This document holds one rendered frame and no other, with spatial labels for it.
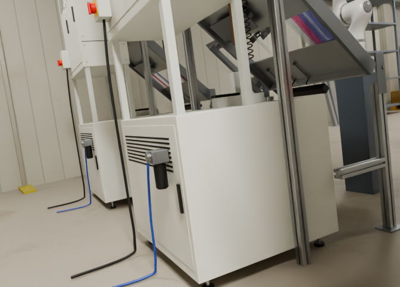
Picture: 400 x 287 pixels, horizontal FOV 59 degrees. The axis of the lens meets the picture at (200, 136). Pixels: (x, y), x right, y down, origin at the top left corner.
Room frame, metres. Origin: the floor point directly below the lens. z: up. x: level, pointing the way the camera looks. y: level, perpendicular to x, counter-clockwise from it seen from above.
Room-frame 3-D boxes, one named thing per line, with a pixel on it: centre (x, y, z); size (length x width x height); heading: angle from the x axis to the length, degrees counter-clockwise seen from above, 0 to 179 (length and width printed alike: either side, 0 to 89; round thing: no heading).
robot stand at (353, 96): (2.14, -0.98, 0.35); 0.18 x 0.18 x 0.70; 33
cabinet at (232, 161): (1.58, -0.07, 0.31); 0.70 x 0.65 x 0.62; 26
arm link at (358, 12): (2.11, -0.99, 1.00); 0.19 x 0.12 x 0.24; 21
